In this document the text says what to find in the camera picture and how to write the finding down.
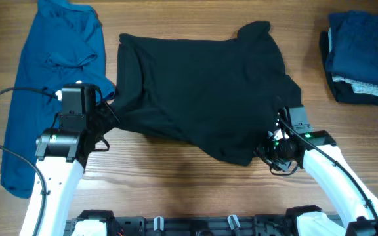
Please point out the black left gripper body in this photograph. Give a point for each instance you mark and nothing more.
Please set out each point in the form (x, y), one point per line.
(107, 115)

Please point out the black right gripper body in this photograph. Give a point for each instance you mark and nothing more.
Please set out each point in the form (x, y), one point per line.
(275, 160)

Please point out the black t-shirt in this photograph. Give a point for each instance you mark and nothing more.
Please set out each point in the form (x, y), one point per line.
(222, 96)

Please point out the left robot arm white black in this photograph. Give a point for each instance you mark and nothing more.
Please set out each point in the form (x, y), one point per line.
(62, 153)

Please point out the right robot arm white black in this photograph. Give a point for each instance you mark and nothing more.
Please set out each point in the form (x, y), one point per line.
(355, 204)

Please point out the teal blue t-shirt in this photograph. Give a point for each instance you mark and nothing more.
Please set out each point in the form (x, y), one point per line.
(65, 45)

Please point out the folded black garment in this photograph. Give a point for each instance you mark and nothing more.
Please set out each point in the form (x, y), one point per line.
(342, 91)

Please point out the folded grey garment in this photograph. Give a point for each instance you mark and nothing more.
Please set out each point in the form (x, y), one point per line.
(358, 87)

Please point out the folded navy blue garment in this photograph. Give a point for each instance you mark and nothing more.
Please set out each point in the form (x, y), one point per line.
(354, 46)

